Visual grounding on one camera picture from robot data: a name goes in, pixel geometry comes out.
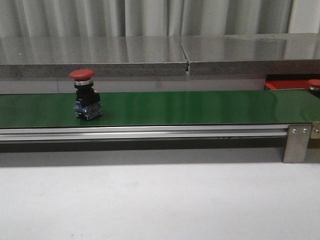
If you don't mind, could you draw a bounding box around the green conveyor belt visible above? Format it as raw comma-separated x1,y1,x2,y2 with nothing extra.
0,89,320,128

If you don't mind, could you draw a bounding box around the red plastic tray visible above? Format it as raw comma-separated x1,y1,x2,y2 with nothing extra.
265,79,309,92

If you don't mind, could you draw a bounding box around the red mushroom push button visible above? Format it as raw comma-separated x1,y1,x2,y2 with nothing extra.
307,79,320,98
69,69,103,121

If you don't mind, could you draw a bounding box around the aluminium conveyor frame rail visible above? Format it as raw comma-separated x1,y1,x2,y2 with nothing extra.
0,124,289,143

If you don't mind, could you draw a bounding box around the steel conveyor end plate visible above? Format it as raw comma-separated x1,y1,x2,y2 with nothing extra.
310,121,320,139

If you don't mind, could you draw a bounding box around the grey granite counter slab left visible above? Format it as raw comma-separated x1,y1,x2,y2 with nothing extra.
0,36,187,78

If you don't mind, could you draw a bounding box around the white pleated curtain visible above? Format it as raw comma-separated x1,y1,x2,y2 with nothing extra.
0,0,320,38

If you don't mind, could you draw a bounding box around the steel conveyor support bracket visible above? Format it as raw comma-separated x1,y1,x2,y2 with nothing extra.
283,124,312,164

